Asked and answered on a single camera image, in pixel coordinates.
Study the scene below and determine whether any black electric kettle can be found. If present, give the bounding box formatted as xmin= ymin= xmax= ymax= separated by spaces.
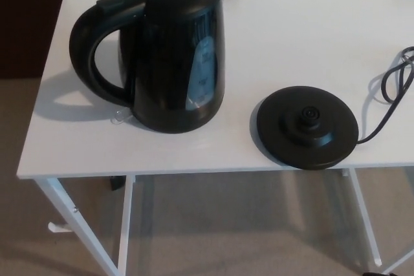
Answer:
xmin=69 ymin=0 xmax=230 ymax=134

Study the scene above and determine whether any black round kettle base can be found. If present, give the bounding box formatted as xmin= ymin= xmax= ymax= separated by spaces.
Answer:
xmin=254 ymin=85 xmax=360 ymax=171

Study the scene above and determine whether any dark wooden cabinet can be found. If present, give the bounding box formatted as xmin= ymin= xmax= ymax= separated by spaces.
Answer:
xmin=0 ymin=0 xmax=64 ymax=80

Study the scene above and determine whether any black power cord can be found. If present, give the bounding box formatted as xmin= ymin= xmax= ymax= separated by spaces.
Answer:
xmin=354 ymin=45 xmax=414 ymax=145

